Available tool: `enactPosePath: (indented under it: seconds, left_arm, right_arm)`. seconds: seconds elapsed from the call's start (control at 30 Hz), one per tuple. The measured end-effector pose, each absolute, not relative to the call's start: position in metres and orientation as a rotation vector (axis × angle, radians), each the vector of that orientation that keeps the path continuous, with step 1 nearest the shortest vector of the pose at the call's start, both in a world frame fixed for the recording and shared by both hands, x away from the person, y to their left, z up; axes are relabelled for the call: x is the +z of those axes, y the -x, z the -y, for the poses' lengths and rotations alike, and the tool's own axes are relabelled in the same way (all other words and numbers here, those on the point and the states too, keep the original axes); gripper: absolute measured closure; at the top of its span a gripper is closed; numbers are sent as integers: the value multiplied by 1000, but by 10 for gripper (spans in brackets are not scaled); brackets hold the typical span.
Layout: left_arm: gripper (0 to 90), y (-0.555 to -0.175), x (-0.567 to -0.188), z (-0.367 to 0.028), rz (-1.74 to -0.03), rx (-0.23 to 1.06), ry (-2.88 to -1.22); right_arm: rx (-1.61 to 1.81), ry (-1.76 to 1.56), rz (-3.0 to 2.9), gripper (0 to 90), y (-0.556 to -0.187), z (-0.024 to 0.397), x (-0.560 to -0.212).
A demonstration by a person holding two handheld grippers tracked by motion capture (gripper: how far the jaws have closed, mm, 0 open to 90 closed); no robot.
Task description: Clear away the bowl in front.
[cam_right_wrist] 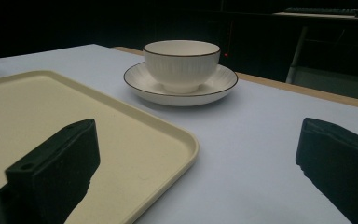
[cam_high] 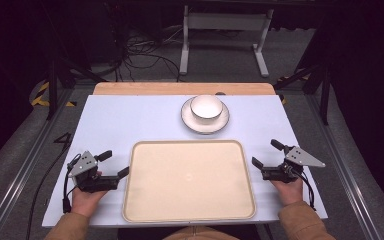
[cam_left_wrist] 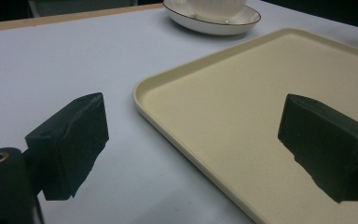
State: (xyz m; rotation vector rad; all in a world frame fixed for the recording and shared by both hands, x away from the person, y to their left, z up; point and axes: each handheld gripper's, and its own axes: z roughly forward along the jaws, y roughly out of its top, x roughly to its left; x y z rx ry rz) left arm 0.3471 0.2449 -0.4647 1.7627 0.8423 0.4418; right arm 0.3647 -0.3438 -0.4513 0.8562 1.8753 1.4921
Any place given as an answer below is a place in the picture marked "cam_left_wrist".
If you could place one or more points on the beige plastic tray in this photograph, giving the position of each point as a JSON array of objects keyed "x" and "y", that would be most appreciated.
[{"x": 242, "y": 124}]

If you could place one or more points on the white saucer with dark rim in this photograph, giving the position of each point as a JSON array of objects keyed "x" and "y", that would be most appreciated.
[{"x": 213, "y": 23}]

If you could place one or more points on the white ribbed cup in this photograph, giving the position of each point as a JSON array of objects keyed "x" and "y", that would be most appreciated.
[{"x": 217, "y": 7}]

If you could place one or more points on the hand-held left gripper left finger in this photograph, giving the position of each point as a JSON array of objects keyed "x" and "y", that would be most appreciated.
[{"x": 70, "y": 146}]

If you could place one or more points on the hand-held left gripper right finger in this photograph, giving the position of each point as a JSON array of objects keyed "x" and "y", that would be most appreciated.
[{"x": 326, "y": 143}]

